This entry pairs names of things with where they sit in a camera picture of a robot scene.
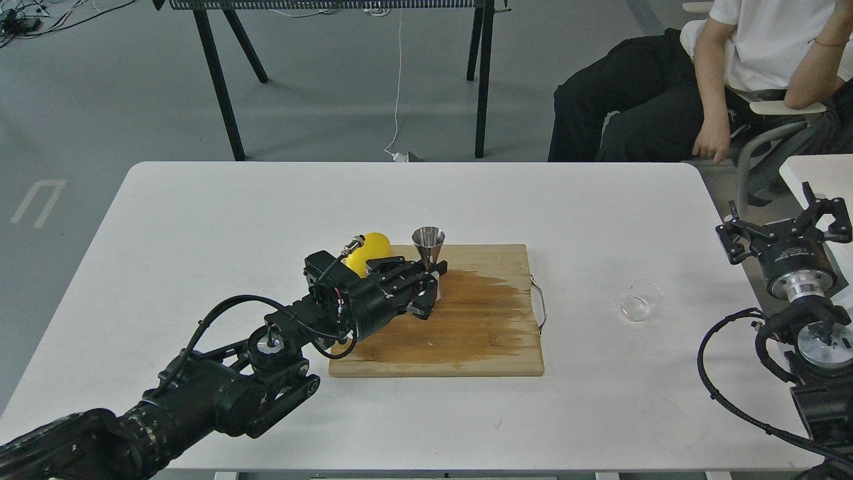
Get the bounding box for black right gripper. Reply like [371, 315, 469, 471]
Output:
[716, 181, 853, 300]

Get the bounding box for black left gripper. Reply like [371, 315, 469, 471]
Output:
[305, 250, 448, 341]

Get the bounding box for steel jigger measuring cup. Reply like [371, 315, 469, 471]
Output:
[412, 227, 445, 299]

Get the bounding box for small clear glass cup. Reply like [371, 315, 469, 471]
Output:
[619, 279, 664, 322]

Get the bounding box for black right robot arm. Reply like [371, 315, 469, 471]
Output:
[696, 183, 852, 479]

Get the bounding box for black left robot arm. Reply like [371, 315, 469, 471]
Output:
[2, 250, 448, 479]

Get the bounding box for yellow lemon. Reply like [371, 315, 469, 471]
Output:
[344, 232, 392, 277]

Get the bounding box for wooden cutting board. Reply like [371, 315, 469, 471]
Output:
[329, 244, 544, 379]

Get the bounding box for seated person in white shirt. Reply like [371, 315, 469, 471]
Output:
[547, 1, 851, 162]

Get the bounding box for grey white chair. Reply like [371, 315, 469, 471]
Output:
[681, 1, 840, 215]

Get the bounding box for white hanging cable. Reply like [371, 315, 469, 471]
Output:
[383, 8, 409, 162]

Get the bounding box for black metal frame table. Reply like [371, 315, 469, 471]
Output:
[152, 0, 512, 161]

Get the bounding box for black floor cables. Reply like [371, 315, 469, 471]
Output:
[0, 0, 137, 49]

